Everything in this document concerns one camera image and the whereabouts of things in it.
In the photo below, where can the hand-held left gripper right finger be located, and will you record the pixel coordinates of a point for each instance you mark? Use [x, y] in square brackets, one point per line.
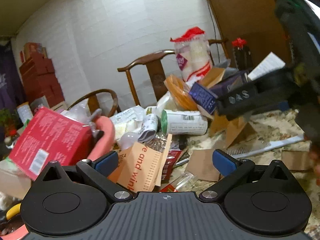
[223, 163]

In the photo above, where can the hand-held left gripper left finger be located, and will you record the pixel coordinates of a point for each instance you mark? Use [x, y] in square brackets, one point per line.
[106, 163]

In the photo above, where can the pink plastic basin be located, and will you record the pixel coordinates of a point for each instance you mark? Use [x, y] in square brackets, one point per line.
[106, 130]

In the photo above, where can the red box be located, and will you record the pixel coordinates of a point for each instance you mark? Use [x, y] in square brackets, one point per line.
[50, 142]

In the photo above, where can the long purple box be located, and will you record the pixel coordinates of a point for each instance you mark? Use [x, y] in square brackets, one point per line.
[230, 85]

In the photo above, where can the brown cardboard scrap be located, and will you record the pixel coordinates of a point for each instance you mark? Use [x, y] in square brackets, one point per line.
[295, 160]
[205, 165]

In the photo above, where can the open brown cardboard box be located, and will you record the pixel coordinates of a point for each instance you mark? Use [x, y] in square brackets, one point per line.
[235, 132]

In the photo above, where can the small blue box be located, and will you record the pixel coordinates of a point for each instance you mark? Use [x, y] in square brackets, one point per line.
[202, 97]

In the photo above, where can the torn orange paper bag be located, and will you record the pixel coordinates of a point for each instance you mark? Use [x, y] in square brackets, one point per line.
[145, 165]

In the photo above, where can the dark bottle with red cap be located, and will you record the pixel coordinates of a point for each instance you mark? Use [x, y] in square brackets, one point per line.
[241, 57]

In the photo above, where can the red spray bottle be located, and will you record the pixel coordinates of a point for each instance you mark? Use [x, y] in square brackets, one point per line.
[185, 178]

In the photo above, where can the white booklet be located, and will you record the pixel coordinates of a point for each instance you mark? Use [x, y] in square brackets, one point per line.
[267, 66]

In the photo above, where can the grey brush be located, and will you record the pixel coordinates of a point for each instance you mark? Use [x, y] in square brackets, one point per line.
[96, 113]

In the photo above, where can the white paper packets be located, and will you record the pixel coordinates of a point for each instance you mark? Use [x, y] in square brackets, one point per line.
[125, 116]

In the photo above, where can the red snack packet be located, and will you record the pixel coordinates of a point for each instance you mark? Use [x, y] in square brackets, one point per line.
[172, 162]

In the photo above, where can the white plastic comb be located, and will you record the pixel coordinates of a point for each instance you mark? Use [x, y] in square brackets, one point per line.
[275, 145]

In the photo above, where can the white cylindrical canister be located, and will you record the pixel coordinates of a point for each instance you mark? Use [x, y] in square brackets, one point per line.
[185, 122]

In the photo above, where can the clear crumpled plastic bags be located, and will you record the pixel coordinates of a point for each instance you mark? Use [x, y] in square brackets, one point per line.
[80, 112]

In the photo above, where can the clear crinkled wrapper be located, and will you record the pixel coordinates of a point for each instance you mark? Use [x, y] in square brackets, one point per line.
[160, 142]

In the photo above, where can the small white printed roll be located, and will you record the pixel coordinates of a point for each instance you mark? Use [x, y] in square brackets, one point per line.
[150, 125]

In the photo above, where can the red-topped bag of white rolls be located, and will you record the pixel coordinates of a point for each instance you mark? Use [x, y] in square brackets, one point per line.
[197, 55]

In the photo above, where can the orange noodle packet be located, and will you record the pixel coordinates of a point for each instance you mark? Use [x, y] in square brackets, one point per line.
[180, 92]

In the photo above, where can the round-backed wooden chair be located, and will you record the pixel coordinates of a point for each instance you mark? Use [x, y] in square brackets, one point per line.
[113, 97]

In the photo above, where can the brown wooden door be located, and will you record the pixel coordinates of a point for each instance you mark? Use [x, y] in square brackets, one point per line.
[245, 10]

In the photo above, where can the tall-backed wooden chair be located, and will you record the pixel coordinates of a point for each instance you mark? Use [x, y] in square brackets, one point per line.
[155, 72]

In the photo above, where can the white carton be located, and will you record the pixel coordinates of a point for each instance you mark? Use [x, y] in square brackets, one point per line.
[25, 111]

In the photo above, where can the yellow black utility knife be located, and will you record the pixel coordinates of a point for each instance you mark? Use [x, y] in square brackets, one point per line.
[13, 211]

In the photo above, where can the stack of red boxes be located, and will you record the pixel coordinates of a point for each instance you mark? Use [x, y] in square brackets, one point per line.
[40, 80]

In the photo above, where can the wooden chair with curved rail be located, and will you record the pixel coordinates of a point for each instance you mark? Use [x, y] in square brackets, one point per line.
[220, 41]

